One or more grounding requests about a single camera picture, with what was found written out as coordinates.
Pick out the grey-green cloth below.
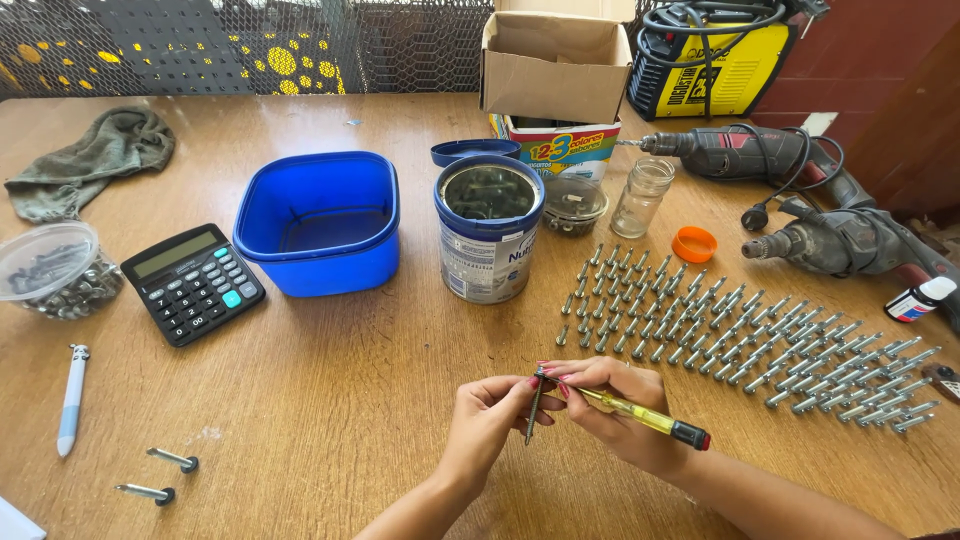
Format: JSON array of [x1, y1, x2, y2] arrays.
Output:
[[3, 105, 177, 225]]

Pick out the empty glass jar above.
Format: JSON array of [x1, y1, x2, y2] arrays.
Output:
[[609, 156, 677, 240]]

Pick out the black desk calculator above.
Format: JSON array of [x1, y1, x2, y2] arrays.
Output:
[[120, 222, 267, 348]]

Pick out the open cardboard box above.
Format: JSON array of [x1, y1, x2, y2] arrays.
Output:
[[480, 0, 639, 126]]

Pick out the grey dusty power drill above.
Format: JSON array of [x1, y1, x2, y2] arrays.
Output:
[[741, 196, 960, 335]]

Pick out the white and blue pen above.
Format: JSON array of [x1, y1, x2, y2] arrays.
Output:
[[57, 344, 91, 459]]

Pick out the colourful printed carton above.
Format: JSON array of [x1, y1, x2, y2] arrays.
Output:
[[489, 112, 624, 183]]

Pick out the wire mesh fence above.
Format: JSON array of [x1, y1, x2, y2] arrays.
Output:
[[0, 0, 654, 100]]

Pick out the blue metal can of screws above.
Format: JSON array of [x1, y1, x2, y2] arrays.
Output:
[[433, 154, 547, 306]]

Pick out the orange plastic lid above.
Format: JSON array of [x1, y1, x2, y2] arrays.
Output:
[[672, 225, 719, 264]]

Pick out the white paper sheet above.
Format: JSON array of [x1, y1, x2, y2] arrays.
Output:
[[0, 495, 48, 540]]

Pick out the red and black power drill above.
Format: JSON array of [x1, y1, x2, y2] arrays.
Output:
[[616, 124, 877, 211]]

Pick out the long screw with dark washer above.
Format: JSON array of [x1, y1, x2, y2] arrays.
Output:
[[523, 366, 551, 447]]

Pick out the yellow and black welding machine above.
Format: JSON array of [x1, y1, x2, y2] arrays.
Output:
[[626, 0, 831, 123]]

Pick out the person's left hand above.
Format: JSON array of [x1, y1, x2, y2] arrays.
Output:
[[442, 373, 568, 490]]

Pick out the small clear tub of hardware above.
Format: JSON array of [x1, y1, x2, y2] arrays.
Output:
[[541, 174, 610, 239]]

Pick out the rows of silver screws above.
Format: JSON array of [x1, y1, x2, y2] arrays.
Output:
[[555, 241, 943, 435]]

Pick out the yellow clear-handled screwdriver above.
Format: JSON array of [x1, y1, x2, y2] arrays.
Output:
[[535, 368, 712, 453]]

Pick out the blue plastic can lid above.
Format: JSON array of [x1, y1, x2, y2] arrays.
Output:
[[430, 138, 523, 169]]

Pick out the person's right hand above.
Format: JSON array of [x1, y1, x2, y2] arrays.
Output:
[[536, 356, 693, 483]]

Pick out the black perforated panels yellow dots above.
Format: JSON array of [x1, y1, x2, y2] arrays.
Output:
[[0, 0, 348, 97]]

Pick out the clear plastic tub of washers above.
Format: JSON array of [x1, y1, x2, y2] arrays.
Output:
[[0, 220, 126, 322]]

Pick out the blue plastic container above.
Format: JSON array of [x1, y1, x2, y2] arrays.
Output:
[[232, 150, 402, 299]]

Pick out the black power cable with plug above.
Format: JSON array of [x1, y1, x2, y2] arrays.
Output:
[[741, 123, 846, 232]]

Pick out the small white bottle red label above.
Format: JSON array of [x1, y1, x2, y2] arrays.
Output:
[[883, 276, 959, 325]]

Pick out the loose silver screw black washer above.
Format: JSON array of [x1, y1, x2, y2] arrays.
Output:
[[114, 483, 177, 508], [145, 447, 201, 475]]

